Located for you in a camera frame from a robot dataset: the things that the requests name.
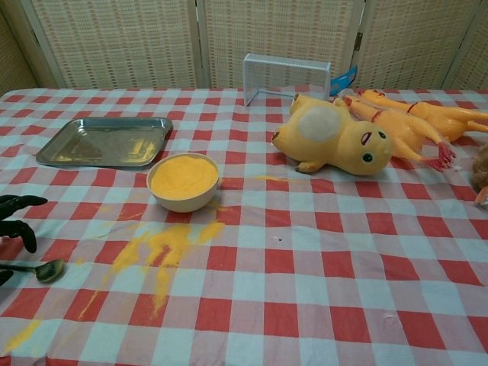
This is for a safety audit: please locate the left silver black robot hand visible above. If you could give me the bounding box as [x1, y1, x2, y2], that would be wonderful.
[0, 194, 49, 287]

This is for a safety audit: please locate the metal spoon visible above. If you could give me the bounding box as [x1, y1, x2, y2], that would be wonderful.
[0, 258, 66, 284]

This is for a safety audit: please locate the stainless steel tray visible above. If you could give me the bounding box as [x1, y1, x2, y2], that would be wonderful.
[36, 117, 174, 169]

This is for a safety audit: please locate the off-white bowl with yellow powder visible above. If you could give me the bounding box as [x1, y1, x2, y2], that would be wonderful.
[146, 152, 220, 214]

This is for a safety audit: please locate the spilled yellow powder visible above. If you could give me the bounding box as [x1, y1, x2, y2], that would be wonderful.
[78, 207, 233, 321]

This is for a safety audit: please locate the beige woven folding screen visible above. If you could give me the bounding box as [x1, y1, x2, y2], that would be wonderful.
[0, 0, 488, 92]

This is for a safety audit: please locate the red white checkered tablecloth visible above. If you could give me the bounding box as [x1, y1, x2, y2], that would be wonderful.
[0, 87, 488, 366]

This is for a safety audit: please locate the white mesh shelf rack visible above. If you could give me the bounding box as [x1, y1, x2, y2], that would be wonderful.
[242, 53, 331, 107]

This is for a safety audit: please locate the yellow plush duck toy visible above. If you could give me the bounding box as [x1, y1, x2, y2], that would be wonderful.
[271, 93, 393, 176]

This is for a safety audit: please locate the blue plastic object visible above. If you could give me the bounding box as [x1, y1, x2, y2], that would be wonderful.
[329, 65, 359, 96]

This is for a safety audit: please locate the long orange rubber chicken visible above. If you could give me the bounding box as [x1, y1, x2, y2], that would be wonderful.
[333, 95, 458, 172]

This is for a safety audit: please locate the short orange rubber chicken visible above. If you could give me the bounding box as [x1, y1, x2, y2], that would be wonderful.
[356, 89, 488, 144]

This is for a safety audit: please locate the brown teddy bear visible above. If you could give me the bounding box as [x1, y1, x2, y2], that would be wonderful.
[467, 143, 488, 209]

